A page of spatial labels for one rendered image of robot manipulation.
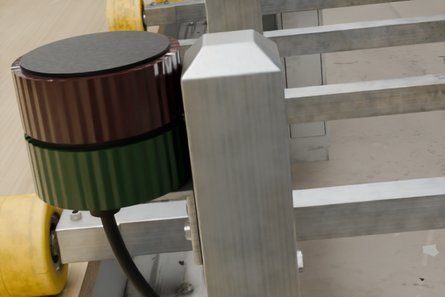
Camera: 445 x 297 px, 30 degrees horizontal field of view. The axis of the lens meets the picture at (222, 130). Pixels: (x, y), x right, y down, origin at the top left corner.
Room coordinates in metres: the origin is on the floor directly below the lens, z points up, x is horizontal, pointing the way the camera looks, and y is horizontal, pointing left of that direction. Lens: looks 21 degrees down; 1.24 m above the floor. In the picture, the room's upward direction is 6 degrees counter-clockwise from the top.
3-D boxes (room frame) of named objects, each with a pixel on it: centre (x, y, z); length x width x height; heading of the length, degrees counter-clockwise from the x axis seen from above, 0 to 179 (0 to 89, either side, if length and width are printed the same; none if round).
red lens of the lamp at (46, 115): (0.29, 0.04, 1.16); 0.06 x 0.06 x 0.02
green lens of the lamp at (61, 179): (0.29, 0.04, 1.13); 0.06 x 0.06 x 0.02
